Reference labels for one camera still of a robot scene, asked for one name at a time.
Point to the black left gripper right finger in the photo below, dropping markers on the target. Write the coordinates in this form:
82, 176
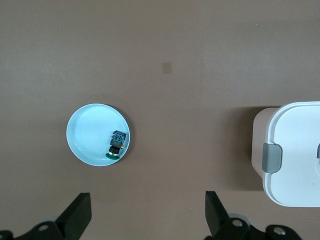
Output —
217, 217

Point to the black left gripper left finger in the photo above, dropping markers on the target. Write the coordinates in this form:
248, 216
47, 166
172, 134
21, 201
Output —
75, 215

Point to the white lunch box grey clips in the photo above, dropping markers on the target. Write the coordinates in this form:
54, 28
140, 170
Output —
295, 155

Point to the light blue round plate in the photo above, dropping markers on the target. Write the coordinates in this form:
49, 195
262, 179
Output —
90, 130

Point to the green push button switch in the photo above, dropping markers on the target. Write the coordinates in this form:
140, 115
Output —
117, 143

